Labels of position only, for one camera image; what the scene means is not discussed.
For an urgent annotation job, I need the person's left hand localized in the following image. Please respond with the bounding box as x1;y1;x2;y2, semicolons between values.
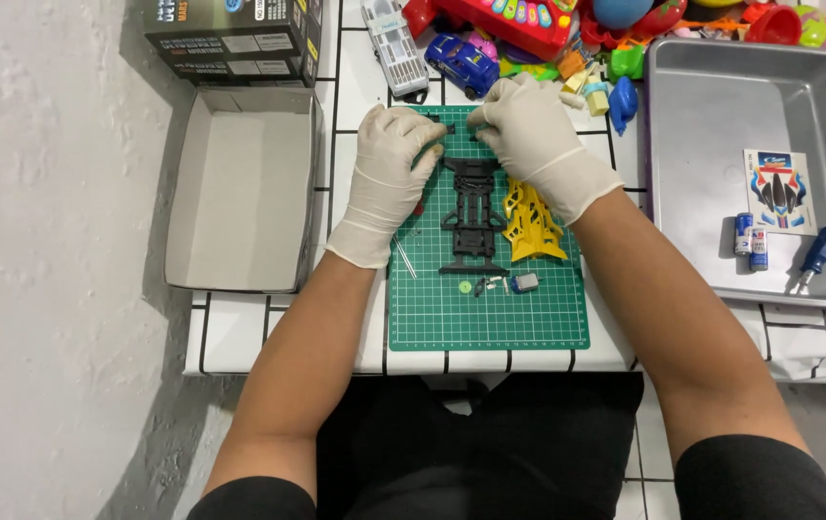
325;105;457;270

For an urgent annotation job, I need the person's right hand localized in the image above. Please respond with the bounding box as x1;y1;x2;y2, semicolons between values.
465;71;625;226

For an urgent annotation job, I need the thin metal axle rod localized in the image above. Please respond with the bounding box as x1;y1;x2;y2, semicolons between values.
393;234;419;280

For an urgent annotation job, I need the yellow toy car body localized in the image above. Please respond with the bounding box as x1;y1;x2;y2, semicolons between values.
502;177;570;264

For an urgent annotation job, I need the blue plastic toy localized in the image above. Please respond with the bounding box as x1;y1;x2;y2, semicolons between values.
608;76;639;137

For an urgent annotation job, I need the black toy car chassis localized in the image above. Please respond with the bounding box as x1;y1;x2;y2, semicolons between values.
438;156;509;277

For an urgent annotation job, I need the blue toy car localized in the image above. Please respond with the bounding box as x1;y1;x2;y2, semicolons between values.
424;33;501;101

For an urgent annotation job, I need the red toy keyboard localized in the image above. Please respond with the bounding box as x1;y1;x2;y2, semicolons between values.
402;0;580;62

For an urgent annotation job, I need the green cutting mat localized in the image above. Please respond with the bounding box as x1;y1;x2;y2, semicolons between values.
387;105;592;352

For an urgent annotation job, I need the open grey cardboard box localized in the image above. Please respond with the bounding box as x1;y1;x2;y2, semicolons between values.
164;87;324;295

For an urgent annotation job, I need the metal baking tray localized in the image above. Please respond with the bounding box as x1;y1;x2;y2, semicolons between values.
644;36;826;313

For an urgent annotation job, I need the heap of colourful toys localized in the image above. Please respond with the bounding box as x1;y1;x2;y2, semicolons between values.
481;0;826;120

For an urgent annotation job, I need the black printed box lid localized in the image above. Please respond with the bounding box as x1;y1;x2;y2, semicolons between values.
142;0;323;89

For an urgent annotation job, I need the white black-grid tablecloth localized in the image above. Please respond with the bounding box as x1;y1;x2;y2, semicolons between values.
182;0;826;384

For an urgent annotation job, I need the blue white battery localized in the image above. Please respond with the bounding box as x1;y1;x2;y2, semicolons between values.
749;227;770;273
734;212;755;257

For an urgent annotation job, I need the printed sticker sheet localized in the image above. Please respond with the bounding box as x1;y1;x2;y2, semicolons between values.
743;149;818;237

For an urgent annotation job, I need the red plastic cup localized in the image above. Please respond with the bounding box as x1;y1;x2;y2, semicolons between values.
744;3;804;46

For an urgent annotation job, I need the person's black clothing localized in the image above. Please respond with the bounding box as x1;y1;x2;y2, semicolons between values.
185;372;826;520

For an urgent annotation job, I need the blue handled screwdriver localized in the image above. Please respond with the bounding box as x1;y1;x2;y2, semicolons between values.
792;224;826;296

